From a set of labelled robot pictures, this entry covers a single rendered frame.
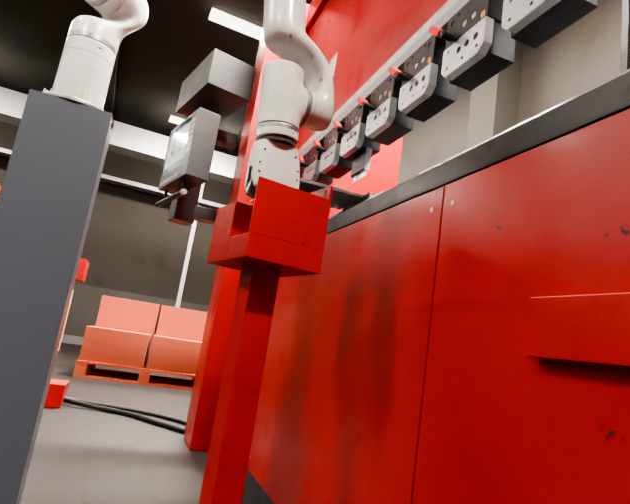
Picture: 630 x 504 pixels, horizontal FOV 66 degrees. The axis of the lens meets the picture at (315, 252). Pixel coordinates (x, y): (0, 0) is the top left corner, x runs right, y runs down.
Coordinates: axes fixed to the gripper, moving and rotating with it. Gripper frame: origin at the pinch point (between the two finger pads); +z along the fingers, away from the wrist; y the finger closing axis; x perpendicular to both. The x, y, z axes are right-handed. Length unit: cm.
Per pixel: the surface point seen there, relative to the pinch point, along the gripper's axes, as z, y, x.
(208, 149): -63, -32, -146
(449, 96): -40, -45, 2
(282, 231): 2.8, -0.5, 5.0
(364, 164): -32, -49, -38
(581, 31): -203, -279, -98
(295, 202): -3.2, -2.7, 5.0
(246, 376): 30.0, 0.8, -2.0
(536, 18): -40, -35, 33
